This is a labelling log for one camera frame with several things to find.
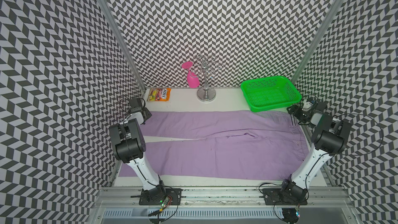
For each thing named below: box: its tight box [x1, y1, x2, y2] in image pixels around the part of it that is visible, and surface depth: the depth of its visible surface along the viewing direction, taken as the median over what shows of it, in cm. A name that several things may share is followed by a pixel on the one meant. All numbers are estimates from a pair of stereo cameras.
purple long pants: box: [119, 109, 310, 181], surface depth 92 cm
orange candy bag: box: [147, 87, 172, 102], surface depth 114 cm
